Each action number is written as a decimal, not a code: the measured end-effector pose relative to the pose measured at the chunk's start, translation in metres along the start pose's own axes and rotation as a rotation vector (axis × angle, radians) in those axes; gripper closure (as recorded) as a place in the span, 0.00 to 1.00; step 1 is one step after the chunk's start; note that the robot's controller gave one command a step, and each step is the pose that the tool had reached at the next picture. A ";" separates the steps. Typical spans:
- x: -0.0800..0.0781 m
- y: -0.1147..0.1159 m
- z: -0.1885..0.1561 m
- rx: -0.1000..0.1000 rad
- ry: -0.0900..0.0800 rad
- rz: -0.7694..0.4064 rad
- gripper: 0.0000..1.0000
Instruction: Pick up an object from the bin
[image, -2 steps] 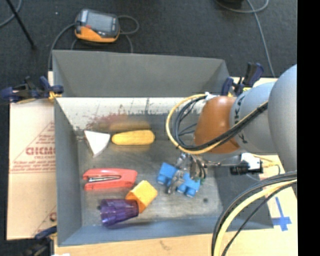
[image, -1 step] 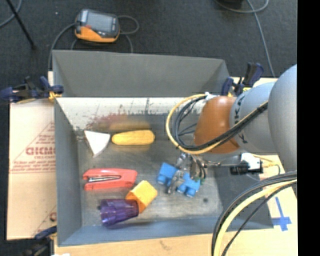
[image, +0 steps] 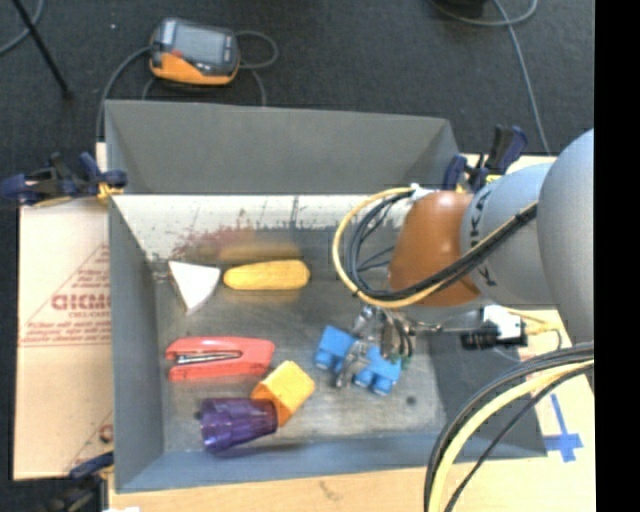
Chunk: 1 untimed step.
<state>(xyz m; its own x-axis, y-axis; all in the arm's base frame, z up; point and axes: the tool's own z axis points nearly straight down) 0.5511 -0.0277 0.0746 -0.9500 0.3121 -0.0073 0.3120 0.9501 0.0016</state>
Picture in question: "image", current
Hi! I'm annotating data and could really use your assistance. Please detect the yellow block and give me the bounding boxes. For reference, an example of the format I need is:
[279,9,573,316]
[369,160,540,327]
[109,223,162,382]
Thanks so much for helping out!
[250,360,317,427]

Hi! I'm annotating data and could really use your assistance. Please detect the black cylinder on white bracket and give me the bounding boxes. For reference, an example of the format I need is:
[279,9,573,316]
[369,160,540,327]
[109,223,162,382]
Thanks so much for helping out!
[459,304,529,351]

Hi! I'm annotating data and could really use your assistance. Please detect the purple plastic cup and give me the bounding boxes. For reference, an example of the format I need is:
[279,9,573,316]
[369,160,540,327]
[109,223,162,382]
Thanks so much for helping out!
[194,396,279,454]

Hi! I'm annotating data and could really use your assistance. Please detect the red stapler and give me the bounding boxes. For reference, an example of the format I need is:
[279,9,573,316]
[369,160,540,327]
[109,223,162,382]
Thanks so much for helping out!
[164,335,277,384]

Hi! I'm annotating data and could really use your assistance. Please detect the yellow toy corn cob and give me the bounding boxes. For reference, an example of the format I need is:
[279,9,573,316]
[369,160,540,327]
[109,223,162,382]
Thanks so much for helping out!
[221,259,312,292]

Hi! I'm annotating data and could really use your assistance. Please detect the white wedge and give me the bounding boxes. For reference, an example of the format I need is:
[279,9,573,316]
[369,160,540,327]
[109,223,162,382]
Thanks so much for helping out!
[167,259,222,314]

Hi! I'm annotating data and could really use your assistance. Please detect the brown cardboard board red print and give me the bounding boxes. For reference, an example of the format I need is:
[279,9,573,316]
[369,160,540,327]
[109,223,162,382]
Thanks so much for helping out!
[11,198,116,482]

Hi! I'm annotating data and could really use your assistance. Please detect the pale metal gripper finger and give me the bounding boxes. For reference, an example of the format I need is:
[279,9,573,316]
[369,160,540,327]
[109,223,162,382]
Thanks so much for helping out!
[355,342,375,383]
[333,343,358,389]

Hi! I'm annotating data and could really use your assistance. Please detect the blue toy brick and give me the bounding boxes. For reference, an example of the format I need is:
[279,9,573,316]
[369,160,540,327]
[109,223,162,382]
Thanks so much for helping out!
[313,324,404,397]

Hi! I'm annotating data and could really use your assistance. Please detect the grey metal bin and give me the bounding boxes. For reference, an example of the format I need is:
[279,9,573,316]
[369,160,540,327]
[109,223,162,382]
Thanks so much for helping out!
[102,99,549,494]

